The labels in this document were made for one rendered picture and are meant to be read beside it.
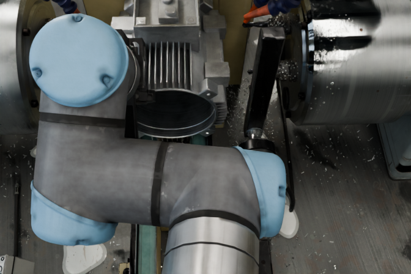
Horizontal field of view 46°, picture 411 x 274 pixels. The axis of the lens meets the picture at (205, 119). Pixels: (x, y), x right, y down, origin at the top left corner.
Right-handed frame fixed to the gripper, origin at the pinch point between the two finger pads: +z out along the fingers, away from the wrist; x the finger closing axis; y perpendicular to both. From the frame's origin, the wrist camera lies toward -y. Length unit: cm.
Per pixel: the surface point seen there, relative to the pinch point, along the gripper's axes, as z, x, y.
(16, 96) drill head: -0.7, 16.5, 1.2
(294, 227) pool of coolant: 18.9, -28.5, -24.1
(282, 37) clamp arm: -15.0, -20.6, 6.5
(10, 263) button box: -10.7, 14.4, -20.7
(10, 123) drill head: 3.4, 19.0, -2.8
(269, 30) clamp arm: -14.5, -19.1, 7.5
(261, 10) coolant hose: -8.0, -19.2, 11.4
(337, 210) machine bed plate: 20.7, -37.4, -21.5
